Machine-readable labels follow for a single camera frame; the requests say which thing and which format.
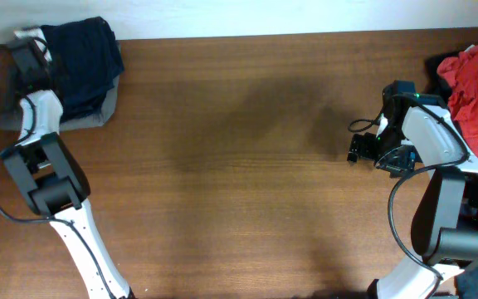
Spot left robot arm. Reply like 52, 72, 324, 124
0, 37, 134, 298

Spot folded grey shorts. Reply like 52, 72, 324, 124
0, 41, 122, 132

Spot navy blue shorts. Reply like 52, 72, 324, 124
41, 17, 124, 121

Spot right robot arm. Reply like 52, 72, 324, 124
347, 81, 478, 298

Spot black garment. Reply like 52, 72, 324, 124
424, 51, 458, 102

